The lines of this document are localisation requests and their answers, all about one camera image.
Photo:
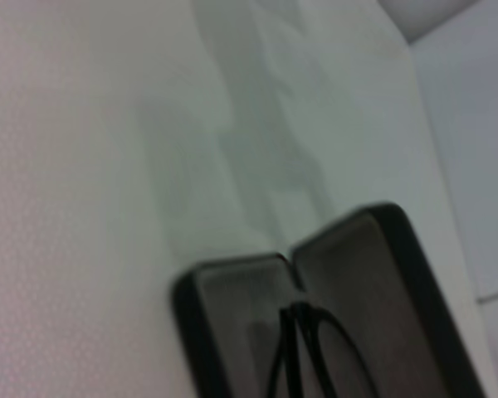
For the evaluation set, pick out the black glasses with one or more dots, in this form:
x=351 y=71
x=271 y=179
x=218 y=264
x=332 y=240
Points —
x=292 y=340

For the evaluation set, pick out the black glasses case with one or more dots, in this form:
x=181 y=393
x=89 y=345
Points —
x=398 y=290

